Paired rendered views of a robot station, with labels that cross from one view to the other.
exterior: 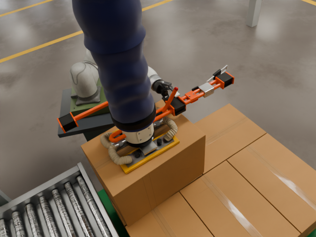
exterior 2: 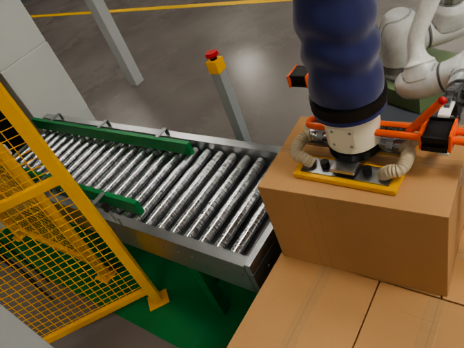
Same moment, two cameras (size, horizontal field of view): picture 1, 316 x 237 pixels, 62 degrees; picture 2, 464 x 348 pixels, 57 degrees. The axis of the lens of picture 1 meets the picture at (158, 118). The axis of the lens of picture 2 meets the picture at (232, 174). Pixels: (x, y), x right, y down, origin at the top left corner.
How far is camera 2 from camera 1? 82 cm
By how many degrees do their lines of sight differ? 52
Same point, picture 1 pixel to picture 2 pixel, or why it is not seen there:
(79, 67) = (396, 14)
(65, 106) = not seen: hidden behind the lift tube
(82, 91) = (384, 55)
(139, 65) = (332, 12)
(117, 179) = (280, 175)
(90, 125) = not seen: hidden behind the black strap
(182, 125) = (436, 179)
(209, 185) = (428, 317)
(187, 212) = (354, 311)
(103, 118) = (389, 112)
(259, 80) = not seen: outside the picture
